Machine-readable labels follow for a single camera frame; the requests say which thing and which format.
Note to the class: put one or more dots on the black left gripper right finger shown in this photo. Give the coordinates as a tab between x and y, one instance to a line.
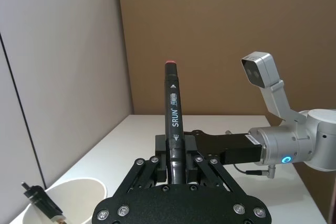
207	172

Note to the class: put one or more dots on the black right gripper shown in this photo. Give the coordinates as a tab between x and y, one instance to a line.
236	148

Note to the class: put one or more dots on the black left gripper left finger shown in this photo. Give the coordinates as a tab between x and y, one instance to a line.
147	174

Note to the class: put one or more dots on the black marker pen red end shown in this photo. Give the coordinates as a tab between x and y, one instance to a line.
173	119

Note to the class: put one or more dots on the white paper cup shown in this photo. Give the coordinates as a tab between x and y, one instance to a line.
78	197

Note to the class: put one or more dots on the brown cardboard board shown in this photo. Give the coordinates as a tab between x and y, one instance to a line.
223	30

